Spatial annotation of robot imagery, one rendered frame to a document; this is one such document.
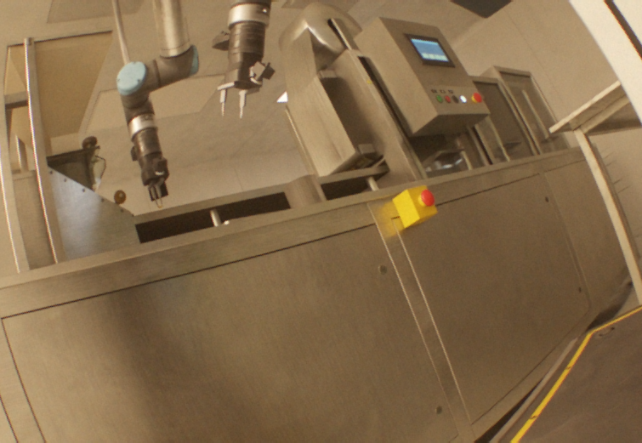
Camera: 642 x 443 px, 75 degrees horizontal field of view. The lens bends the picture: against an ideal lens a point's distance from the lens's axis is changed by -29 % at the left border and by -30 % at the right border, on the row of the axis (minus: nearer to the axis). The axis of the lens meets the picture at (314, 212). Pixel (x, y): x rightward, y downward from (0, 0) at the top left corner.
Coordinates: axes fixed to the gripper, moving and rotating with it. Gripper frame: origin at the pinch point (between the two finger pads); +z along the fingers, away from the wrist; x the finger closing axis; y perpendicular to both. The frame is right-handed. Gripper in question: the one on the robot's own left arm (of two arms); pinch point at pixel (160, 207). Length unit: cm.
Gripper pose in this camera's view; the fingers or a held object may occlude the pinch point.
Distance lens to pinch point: 144.6
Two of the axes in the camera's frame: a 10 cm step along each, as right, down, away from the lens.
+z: 3.9, 9.0, -2.1
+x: 7.6, -1.8, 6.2
